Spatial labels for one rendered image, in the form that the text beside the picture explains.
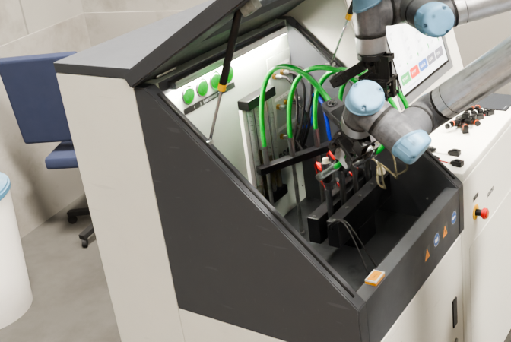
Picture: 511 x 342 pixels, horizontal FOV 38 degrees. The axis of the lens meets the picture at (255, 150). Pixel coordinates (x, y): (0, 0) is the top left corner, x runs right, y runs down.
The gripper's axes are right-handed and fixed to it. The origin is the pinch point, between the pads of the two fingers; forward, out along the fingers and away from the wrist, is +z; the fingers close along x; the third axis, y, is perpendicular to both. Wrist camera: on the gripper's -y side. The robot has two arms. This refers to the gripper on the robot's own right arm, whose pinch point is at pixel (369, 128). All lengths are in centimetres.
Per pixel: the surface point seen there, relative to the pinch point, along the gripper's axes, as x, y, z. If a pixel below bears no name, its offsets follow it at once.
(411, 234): 3.4, 8.5, 31.3
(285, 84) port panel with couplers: 28, -43, 1
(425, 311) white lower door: 5, 11, 57
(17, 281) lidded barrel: 15, -201, 108
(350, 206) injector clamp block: 7.1, -11.4, 28.4
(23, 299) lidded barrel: 16, -202, 119
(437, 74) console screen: 83, -14, 14
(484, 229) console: 55, 11, 57
